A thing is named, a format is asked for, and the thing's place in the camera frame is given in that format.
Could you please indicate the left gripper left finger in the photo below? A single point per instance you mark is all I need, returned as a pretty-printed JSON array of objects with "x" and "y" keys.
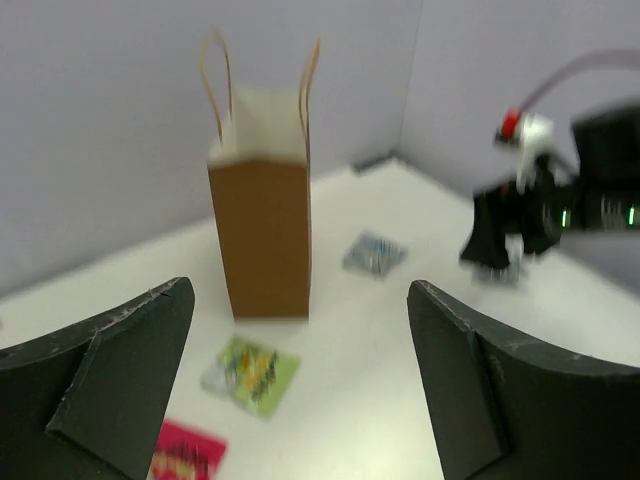
[{"x": 87, "y": 401}]

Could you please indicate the red snack packet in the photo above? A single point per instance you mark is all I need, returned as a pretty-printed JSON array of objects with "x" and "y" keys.
[{"x": 185, "y": 453}]

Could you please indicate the light green snack packet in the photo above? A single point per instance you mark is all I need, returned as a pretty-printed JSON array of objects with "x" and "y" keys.
[{"x": 253, "y": 375}]

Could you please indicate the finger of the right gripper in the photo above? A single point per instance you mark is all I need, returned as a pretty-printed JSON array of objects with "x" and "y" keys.
[
  {"x": 493, "y": 221},
  {"x": 537, "y": 239}
]

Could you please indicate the grey blue snack packet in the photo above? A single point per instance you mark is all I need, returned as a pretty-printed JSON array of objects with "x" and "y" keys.
[{"x": 374, "y": 255}]

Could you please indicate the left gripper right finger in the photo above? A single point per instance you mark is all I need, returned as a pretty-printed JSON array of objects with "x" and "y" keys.
[{"x": 506, "y": 405}]

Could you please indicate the brown paper bag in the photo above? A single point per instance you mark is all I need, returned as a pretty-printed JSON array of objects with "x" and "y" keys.
[{"x": 259, "y": 167}]

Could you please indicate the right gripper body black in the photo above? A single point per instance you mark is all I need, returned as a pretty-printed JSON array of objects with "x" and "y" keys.
[{"x": 534, "y": 205}]

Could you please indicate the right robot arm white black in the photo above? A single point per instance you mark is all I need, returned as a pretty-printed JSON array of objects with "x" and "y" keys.
[{"x": 603, "y": 195}]

